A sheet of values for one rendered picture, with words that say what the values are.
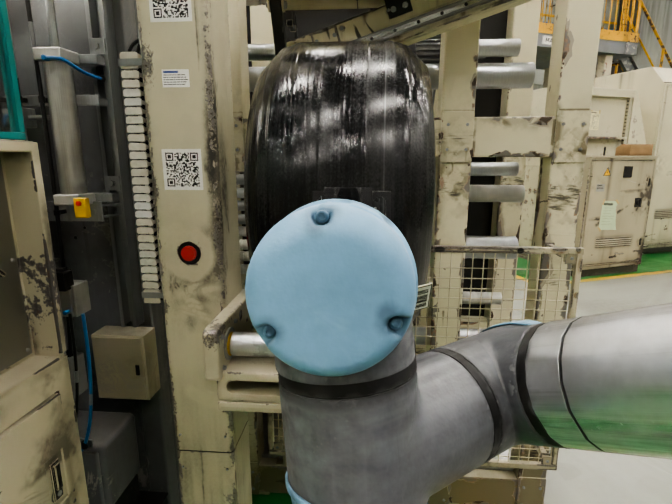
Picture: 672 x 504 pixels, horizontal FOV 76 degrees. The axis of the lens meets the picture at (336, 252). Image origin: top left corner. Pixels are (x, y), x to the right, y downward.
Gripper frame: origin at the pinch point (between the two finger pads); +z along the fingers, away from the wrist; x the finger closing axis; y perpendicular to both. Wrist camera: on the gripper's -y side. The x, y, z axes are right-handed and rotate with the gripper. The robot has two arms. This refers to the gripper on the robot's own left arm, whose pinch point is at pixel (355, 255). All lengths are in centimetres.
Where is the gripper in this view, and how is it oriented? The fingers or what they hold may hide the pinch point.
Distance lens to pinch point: 52.8
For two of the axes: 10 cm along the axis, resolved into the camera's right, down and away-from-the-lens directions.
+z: 0.8, -1.0, 9.9
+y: 0.1, -10.0, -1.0
